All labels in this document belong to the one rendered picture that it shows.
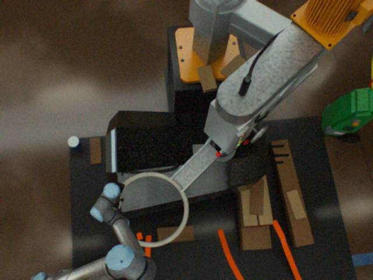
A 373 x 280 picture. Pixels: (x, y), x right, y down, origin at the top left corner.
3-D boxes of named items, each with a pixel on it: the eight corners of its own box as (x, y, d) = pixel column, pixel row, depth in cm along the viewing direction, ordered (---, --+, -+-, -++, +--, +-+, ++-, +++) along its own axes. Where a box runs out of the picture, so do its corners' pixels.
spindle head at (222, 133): (240, 98, 254) (255, 63, 212) (265, 121, 249) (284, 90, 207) (202, 132, 245) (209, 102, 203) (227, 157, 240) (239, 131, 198)
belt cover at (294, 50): (316, 9, 228) (326, -11, 212) (348, 35, 222) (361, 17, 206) (203, 105, 203) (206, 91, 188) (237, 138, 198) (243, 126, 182)
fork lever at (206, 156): (239, 103, 256) (239, 101, 251) (260, 123, 252) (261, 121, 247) (166, 175, 257) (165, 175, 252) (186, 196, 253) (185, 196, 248)
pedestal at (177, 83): (164, 69, 383) (163, 23, 313) (228, 63, 388) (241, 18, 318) (171, 129, 362) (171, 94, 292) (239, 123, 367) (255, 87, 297)
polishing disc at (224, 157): (215, 128, 274) (215, 127, 273) (240, 143, 271) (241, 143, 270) (199, 151, 268) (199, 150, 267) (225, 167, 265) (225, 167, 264)
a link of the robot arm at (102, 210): (107, 225, 215) (119, 206, 219) (91, 214, 209) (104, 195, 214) (100, 222, 222) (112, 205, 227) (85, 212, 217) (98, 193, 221)
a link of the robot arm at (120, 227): (169, 279, 171) (129, 216, 231) (150, 266, 165) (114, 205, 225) (151, 298, 170) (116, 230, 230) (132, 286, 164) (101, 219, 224)
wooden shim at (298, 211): (285, 192, 334) (285, 192, 332) (296, 189, 335) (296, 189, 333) (295, 220, 326) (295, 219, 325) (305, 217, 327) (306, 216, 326)
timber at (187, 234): (158, 243, 326) (158, 242, 315) (157, 229, 330) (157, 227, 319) (193, 240, 328) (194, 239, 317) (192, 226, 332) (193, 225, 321)
